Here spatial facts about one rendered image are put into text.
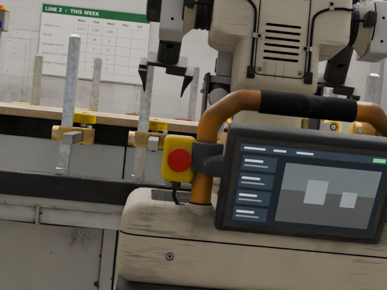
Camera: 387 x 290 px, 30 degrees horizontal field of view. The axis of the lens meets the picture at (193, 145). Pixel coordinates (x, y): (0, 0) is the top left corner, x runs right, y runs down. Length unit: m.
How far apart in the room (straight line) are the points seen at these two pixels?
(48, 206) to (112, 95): 7.16
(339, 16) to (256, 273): 0.59
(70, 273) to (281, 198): 1.74
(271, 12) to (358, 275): 0.57
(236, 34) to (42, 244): 1.50
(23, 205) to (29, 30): 7.35
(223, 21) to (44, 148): 1.34
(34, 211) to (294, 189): 1.52
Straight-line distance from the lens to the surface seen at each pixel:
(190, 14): 1.51
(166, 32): 1.52
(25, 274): 2.76
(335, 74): 1.87
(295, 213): 1.09
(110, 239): 2.66
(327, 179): 1.07
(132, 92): 9.55
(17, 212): 2.49
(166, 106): 9.54
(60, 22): 9.67
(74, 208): 2.45
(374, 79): 2.49
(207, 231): 1.10
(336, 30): 1.48
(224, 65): 1.61
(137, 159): 2.39
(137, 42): 9.56
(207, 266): 1.11
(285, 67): 1.44
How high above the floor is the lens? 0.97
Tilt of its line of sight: 3 degrees down
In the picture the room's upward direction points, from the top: 6 degrees clockwise
